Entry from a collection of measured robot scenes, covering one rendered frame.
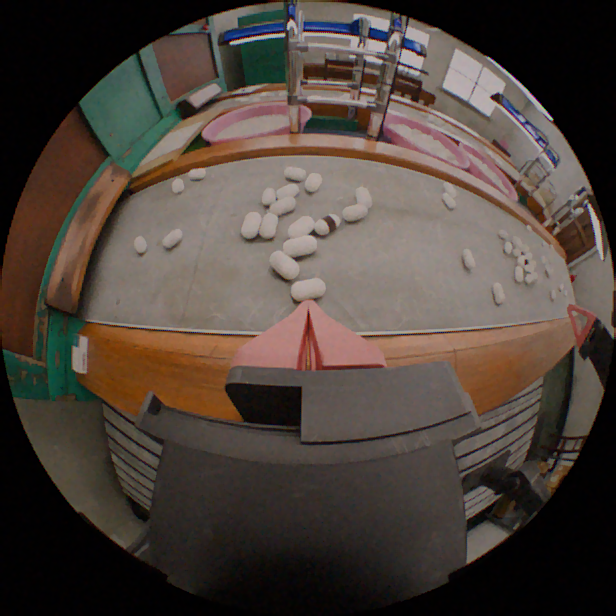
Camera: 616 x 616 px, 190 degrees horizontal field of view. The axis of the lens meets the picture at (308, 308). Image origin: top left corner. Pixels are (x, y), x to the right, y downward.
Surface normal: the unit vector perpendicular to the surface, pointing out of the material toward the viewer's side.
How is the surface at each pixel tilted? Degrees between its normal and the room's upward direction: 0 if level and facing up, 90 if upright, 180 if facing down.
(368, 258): 0
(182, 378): 0
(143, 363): 0
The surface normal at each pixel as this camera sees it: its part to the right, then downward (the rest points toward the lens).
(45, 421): 1.00, 0.10
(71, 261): 0.93, -0.11
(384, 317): 0.01, -0.25
